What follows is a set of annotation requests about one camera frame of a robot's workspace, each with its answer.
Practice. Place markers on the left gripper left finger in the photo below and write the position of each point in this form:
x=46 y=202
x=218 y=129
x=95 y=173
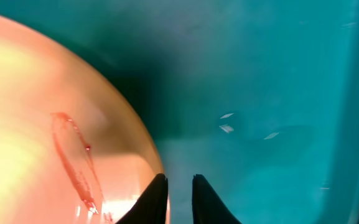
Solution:
x=151 y=206

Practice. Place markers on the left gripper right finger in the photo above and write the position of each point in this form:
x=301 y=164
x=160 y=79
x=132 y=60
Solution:
x=207 y=206

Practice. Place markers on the teal plastic tray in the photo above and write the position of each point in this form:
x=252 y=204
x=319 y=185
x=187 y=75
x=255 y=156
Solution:
x=260 y=96

